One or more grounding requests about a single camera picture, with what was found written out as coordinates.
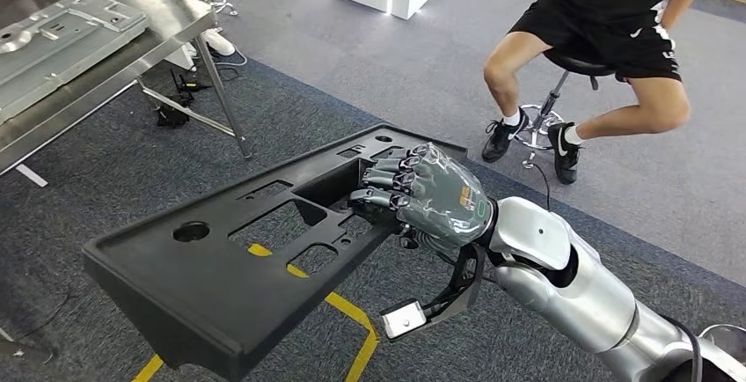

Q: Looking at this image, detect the black plastic plate frame part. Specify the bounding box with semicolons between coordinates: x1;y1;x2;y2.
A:
81;123;469;382

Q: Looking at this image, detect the stainless steel workbench table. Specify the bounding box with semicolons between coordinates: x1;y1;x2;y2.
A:
0;0;254;180

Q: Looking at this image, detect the yellow floor tape square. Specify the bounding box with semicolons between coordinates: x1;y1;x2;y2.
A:
130;243;380;382

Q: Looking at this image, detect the black round stool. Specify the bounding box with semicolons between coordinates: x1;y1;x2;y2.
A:
512;47;619;171

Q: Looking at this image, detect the grey stamped metal panel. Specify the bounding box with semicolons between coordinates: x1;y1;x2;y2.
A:
0;0;150;124

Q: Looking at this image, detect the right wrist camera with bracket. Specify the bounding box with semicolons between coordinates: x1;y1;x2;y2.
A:
381;243;487;342

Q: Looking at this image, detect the black upper arm cable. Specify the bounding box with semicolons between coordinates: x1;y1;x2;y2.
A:
661;313;706;382

